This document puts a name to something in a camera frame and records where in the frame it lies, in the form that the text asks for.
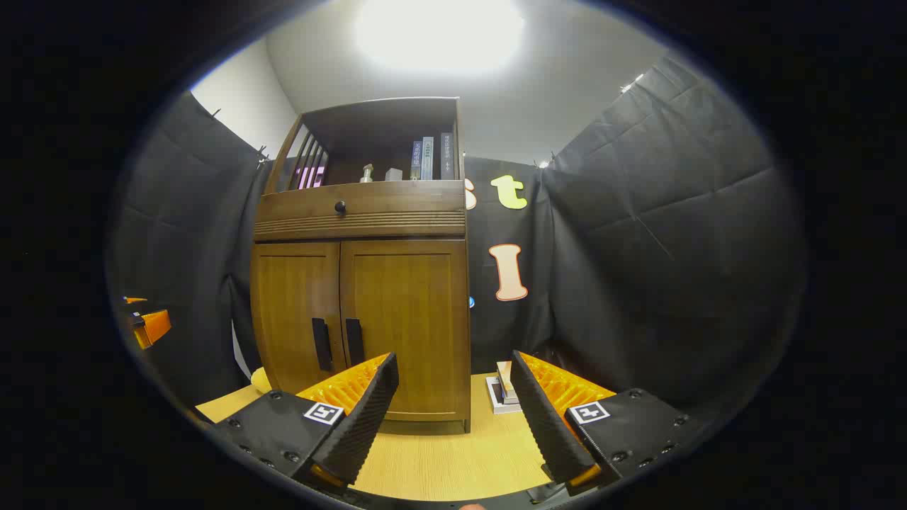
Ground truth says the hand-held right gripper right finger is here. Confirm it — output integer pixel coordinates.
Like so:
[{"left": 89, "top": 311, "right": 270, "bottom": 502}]
[{"left": 510, "top": 349, "right": 699, "bottom": 497}]

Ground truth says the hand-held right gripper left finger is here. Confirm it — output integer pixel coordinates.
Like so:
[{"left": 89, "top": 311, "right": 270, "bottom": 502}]
[{"left": 209, "top": 352, "right": 400, "bottom": 489}]

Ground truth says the wooden cabinet drawer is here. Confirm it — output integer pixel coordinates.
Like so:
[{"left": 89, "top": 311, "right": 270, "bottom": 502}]
[{"left": 255, "top": 181, "right": 466, "bottom": 242}]

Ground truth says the wooden double-door shoe cabinet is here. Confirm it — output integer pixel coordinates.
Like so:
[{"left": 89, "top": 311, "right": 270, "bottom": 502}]
[{"left": 249, "top": 97, "right": 472, "bottom": 434}]

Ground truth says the wooden cabinet door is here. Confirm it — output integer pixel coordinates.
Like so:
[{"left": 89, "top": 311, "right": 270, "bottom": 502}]
[
  {"left": 252, "top": 242, "right": 348, "bottom": 394},
  {"left": 340, "top": 239, "right": 470, "bottom": 422}
]

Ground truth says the black backdrop cloth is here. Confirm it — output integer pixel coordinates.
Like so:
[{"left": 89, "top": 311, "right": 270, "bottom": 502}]
[{"left": 106, "top": 57, "right": 809, "bottom": 426}]

